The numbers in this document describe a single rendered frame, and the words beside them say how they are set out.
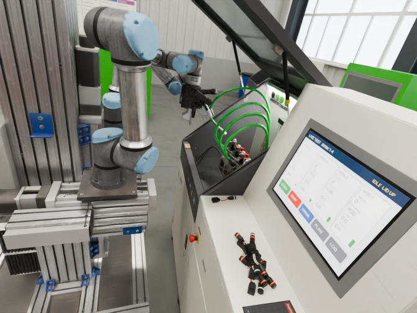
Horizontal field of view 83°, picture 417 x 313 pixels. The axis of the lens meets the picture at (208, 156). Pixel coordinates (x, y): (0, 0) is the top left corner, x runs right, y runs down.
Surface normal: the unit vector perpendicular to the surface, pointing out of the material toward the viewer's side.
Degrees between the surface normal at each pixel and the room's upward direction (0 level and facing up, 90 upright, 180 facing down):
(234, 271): 0
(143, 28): 83
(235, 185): 90
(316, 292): 76
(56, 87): 90
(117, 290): 0
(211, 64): 90
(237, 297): 0
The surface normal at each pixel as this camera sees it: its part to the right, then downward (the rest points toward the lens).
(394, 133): -0.90, -0.25
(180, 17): 0.29, 0.48
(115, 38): -0.40, 0.47
